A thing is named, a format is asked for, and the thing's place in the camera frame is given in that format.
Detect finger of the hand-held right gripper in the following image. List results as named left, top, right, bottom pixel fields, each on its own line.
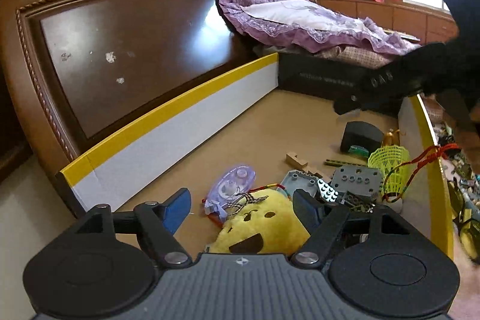
left=333, top=83, right=376, bottom=115

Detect heap of dark building bricks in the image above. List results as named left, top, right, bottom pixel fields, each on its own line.
left=317, top=178, right=383, bottom=216

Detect pile of small toy parts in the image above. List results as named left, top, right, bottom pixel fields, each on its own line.
left=427, top=99, right=480, bottom=262

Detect yellow-green plastic shuttlecock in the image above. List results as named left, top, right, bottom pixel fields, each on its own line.
left=367, top=145, right=413, bottom=204

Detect grey studded brick plate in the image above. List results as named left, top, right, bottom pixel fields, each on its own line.
left=330, top=166, right=384, bottom=201

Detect black wedge-shaped block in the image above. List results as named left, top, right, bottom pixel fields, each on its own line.
left=339, top=121, right=385, bottom=154

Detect yellow smiling plush toy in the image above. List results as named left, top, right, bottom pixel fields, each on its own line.
left=204, top=189, right=312, bottom=255

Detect brown wooden headboard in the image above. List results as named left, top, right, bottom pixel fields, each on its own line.
left=0, top=0, right=312, bottom=193

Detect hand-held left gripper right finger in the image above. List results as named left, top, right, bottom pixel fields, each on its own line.
left=292, top=189, right=411, bottom=266

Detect purple ruffled pillow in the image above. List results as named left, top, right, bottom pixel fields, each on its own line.
left=215, top=0, right=421, bottom=54

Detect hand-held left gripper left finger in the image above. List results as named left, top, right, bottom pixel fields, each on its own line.
left=75, top=187, right=192, bottom=268

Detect purple correction tape dispenser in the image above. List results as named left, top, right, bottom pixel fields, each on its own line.
left=204, top=164, right=256, bottom=219

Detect small wooden block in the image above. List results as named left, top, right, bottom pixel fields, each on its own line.
left=300, top=166, right=324, bottom=180
left=286, top=152, right=309, bottom=168

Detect olive green brick strip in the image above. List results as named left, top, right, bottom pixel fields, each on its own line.
left=324, top=158, right=370, bottom=168

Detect yellow and white cardboard box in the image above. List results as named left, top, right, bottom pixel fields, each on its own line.
left=56, top=52, right=456, bottom=268

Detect grey angled brick plate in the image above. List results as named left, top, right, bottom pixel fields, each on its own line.
left=279, top=170, right=323, bottom=199

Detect wooden window cabinet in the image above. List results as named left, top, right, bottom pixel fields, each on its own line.
left=317, top=0, right=458, bottom=43

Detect gold gourd charm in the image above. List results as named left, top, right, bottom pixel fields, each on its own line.
left=382, top=129, right=401, bottom=147

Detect red knotted cord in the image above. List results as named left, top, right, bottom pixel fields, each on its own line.
left=407, top=143, right=461, bottom=174

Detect pink bed sheet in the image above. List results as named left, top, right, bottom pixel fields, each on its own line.
left=448, top=230, right=480, bottom=320

